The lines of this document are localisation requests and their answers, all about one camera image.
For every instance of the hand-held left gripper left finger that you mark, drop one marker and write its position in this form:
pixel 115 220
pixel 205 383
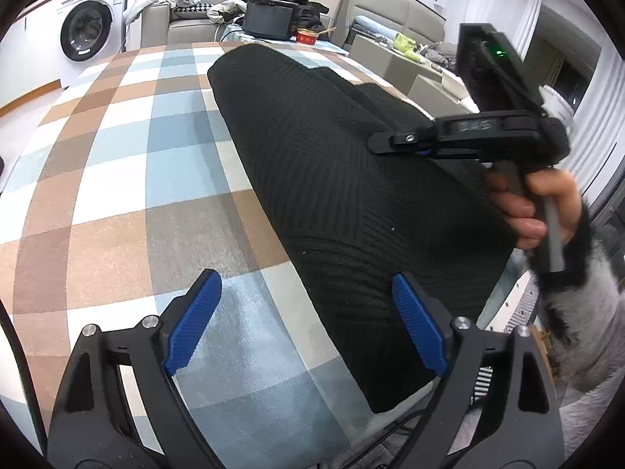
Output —
pixel 193 322

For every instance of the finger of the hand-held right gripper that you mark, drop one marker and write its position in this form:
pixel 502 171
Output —
pixel 400 140

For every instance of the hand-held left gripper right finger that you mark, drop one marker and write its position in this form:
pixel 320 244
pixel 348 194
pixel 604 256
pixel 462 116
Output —
pixel 420 327

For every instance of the black knit sweater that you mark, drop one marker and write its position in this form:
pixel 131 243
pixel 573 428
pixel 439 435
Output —
pixel 317 156

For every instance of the person's right forearm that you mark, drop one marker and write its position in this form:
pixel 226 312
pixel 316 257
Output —
pixel 586 312

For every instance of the person's right hand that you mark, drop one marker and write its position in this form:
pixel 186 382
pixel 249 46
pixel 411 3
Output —
pixel 556 195

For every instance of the beige cabinet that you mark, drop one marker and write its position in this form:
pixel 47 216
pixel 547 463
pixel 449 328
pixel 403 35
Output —
pixel 434 95
pixel 385 66

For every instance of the grey blanket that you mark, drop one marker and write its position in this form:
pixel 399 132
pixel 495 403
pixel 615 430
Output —
pixel 439 53

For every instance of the green plastic bag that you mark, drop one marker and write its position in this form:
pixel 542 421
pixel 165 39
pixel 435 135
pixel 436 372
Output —
pixel 405 45

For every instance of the striped cloth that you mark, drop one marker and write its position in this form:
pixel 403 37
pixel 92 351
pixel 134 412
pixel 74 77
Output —
pixel 522 312

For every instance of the blue pillow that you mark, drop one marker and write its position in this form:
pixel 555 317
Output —
pixel 373 25

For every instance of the white curtain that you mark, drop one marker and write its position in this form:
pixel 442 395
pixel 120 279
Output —
pixel 530 14

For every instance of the red bowl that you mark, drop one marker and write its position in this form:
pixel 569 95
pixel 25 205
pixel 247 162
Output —
pixel 307 37

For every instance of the plaid tablecloth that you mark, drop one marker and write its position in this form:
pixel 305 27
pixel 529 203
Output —
pixel 122 180

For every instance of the light blue tablecloth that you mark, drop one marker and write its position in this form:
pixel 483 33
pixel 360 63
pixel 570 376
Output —
pixel 234 39

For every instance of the white grey garment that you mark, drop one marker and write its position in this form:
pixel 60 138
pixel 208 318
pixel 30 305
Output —
pixel 224 12

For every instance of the houndstooth cushion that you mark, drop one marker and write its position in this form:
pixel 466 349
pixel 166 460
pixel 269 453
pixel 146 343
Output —
pixel 193 10

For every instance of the light grey hoodie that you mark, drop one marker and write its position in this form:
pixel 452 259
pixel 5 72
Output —
pixel 161 2

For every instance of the white kitchen base cabinet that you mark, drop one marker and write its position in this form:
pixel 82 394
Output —
pixel 29 58

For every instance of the white washing machine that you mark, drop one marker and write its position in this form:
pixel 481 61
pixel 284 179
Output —
pixel 93 19

